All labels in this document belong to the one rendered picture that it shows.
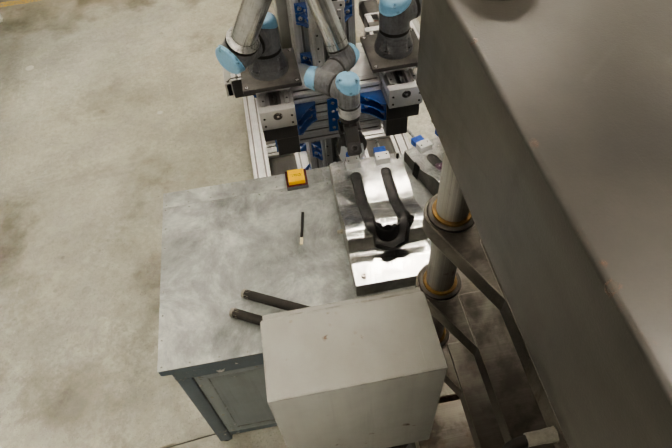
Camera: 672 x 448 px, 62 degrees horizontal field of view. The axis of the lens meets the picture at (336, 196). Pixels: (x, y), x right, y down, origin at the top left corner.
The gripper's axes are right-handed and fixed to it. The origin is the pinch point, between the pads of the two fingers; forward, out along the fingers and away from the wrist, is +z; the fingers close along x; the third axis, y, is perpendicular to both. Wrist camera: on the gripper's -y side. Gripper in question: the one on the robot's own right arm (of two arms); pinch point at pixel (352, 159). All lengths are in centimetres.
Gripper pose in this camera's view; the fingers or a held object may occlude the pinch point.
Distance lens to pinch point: 198.6
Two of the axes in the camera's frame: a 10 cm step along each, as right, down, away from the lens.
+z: 0.5, 6.3, 7.7
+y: -1.7, -7.6, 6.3
